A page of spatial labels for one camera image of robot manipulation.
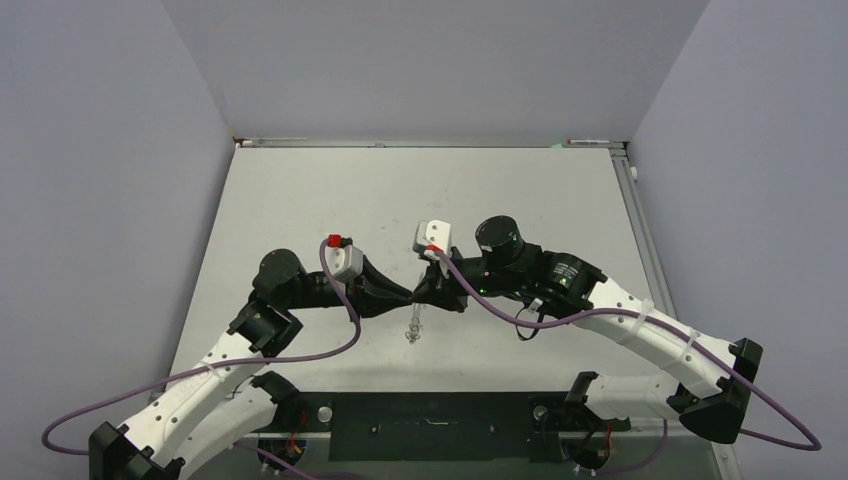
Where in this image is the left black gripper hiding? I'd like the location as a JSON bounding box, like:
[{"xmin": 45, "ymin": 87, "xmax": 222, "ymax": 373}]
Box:
[{"xmin": 285, "ymin": 256, "xmax": 413, "ymax": 324}]

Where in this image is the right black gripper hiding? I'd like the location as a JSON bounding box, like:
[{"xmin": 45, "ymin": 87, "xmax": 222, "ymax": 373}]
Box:
[{"xmin": 412, "ymin": 242, "xmax": 521, "ymax": 312}]

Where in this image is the large silver keyring with keys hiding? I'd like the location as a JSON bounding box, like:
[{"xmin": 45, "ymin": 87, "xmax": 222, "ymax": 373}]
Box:
[{"xmin": 405, "ymin": 303, "xmax": 426, "ymax": 345}]

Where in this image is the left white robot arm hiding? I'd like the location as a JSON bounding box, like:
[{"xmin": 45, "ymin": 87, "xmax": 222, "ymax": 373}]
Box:
[{"xmin": 88, "ymin": 239, "xmax": 412, "ymax": 479}]

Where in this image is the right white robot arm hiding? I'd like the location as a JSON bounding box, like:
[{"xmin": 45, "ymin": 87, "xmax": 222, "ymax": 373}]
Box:
[{"xmin": 412, "ymin": 215, "xmax": 763, "ymax": 444}]

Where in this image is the red white marker pen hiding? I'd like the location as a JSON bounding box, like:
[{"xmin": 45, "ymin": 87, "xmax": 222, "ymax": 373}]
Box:
[{"xmin": 566, "ymin": 139, "xmax": 613, "ymax": 147}]

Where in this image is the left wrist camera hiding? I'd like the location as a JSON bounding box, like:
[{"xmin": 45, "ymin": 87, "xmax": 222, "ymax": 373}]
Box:
[{"xmin": 325, "ymin": 234, "xmax": 365, "ymax": 284}]

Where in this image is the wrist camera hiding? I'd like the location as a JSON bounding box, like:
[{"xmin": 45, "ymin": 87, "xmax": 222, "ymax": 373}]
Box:
[
  {"xmin": 412, "ymin": 220, "xmax": 452, "ymax": 261},
  {"xmin": 325, "ymin": 234, "xmax": 365, "ymax": 284}
]

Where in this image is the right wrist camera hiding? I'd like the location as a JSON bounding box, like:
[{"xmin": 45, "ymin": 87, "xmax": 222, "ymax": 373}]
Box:
[{"xmin": 412, "ymin": 220, "xmax": 452, "ymax": 261}]

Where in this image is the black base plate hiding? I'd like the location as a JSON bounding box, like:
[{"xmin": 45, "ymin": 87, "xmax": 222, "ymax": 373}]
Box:
[{"xmin": 263, "ymin": 392, "xmax": 631, "ymax": 463}]

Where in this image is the aluminium frame rail front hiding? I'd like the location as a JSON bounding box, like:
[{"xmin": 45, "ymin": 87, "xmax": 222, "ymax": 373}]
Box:
[{"xmin": 142, "ymin": 389, "xmax": 735, "ymax": 439}]

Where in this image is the aluminium frame rail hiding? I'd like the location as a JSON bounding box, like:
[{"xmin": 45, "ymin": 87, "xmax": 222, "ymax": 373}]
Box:
[
  {"xmin": 142, "ymin": 389, "xmax": 735, "ymax": 439},
  {"xmin": 234, "ymin": 138, "xmax": 627, "ymax": 149},
  {"xmin": 609, "ymin": 142, "xmax": 677, "ymax": 318}
]

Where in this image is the aluminium frame rail back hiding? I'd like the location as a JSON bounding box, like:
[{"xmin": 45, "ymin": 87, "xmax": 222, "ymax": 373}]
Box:
[{"xmin": 234, "ymin": 138, "xmax": 627, "ymax": 149}]

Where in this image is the aluminium frame rail right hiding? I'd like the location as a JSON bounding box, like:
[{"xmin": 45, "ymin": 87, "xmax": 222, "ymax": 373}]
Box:
[{"xmin": 609, "ymin": 142, "xmax": 677, "ymax": 318}]

